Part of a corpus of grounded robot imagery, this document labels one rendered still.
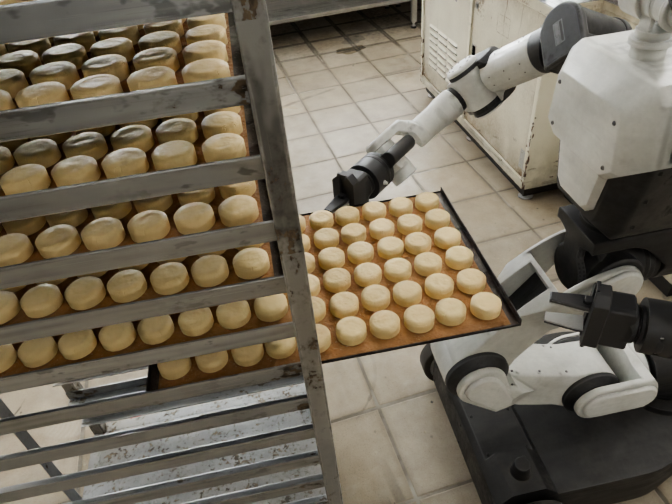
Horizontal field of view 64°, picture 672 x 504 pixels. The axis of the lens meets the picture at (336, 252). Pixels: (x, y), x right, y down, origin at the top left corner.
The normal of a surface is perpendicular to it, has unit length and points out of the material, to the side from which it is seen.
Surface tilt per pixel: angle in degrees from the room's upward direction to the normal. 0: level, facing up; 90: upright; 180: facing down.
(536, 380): 90
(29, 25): 90
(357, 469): 0
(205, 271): 0
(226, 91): 90
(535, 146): 90
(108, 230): 0
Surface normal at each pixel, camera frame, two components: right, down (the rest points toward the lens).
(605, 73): -0.76, -0.41
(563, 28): -0.90, -0.04
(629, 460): -0.08, -0.76
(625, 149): -0.57, 0.50
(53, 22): 0.18, 0.62
